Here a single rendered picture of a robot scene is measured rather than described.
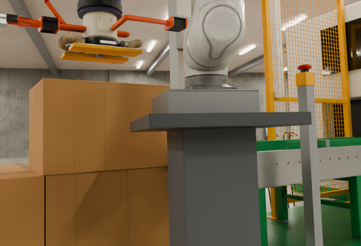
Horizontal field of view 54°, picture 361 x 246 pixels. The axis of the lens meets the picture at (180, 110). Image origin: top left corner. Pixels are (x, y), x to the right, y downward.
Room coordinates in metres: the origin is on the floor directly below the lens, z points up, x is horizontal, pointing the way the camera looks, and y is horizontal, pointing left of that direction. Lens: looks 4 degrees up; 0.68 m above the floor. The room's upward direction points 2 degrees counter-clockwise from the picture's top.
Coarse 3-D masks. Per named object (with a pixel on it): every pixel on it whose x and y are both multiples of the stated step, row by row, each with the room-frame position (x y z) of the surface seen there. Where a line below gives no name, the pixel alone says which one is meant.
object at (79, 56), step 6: (66, 54) 1.73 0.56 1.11; (72, 54) 1.74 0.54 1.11; (78, 54) 1.76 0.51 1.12; (84, 54) 1.77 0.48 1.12; (90, 54) 1.79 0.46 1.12; (78, 60) 1.84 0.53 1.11; (84, 60) 1.84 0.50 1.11; (90, 60) 1.85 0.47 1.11; (96, 60) 1.85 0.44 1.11; (102, 60) 1.86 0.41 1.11; (108, 60) 1.86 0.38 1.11; (114, 60) 1.87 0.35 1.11; (120, 60) 1.87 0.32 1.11; (126, 60) 1.89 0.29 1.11
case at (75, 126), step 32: (32, 96) 1.68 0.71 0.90; (64, 96) 1.48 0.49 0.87; (96, 96) 1.55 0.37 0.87; (128, 96) 1.63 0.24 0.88; (32, 128) 1.67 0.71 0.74; (64, 128) 1.48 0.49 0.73; (96, 128) 1.55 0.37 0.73; (128, 128) 1.63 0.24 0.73; (32, 160) 1.67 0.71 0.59; (64, 160) 1.48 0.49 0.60; (96, 160) 1.55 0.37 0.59; (128, 160) 1.63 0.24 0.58; (160, 160) 1.71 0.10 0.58
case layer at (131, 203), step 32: (0, 192) 1.36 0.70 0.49; (32, 192) 1.42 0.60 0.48; (64, 192) 1.48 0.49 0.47; (96, 192) 1.55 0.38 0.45; (128, 192) 1.63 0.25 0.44; (160, 192) 1.71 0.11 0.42; (0, 224) 1.36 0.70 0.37; (32, 224) 1.42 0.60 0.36; (64, 224) 1.48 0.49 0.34; (96, 224) 1.55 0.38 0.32; (128, 224) 1.63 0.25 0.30; (160, 224) 1.71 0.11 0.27
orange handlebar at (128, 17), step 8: (128, 16) 1.56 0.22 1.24; (136, 16) 1.58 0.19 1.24; (16, 24) 1.59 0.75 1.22; (24, 24) 1.57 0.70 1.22; (32, 24) 1.62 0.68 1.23; (64, 24) 1.65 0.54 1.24; (120, 24) 1.63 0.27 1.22; (160, 24) 1.65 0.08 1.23; (168, 24) 1.66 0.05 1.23; (80, 32) 1.74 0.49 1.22; (120, 32) 1.79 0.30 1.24; (128, 32) 1.82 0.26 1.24
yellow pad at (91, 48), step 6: (78, 42) 1.58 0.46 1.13; (90, 42) 1.64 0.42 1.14; (72, 48) 1.59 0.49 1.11; (78, 48) 1.60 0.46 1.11; (84, 48) 1.60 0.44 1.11; (90, 48) 1.60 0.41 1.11; (96, 48) 1.61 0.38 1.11; (102, 48) 1.62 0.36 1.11; (108, 48) 1.64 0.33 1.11; (114, 48) 1.65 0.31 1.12; (120, 48) 1.67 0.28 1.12; (126, 48) 1.68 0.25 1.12; (132, 48) 1.70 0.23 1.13; (108, 54) 1.73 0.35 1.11; (114, 54) 1.73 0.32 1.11; (120, 54) 1.74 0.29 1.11; (126, 54) 1.74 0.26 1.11; (132, 54) 1.74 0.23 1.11; (138, 54) 1.75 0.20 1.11
